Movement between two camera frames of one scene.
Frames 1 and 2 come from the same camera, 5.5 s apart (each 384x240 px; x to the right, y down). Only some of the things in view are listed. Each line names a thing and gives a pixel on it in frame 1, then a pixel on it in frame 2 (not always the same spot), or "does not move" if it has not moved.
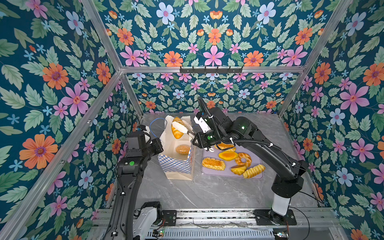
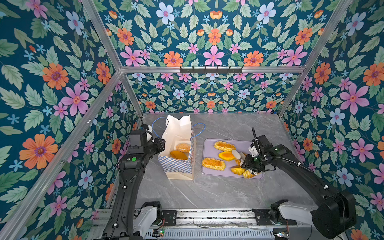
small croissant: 177,134 to 179,155
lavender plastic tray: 244,163 does not move
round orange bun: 183,149 does not move
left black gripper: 157,142 does not move
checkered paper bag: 176,158 does not move
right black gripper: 200,140 to 247,165
